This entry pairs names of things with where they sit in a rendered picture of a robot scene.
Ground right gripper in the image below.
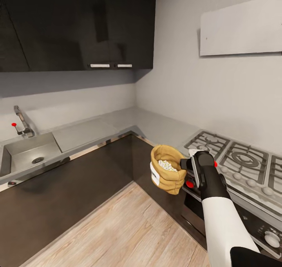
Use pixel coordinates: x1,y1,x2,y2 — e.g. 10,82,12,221
180,157,193,170

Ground popcorn bag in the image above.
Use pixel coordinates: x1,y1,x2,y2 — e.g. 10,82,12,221
150,144,187,195

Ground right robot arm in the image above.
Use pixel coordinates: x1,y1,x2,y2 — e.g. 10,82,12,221
180,149,282,267

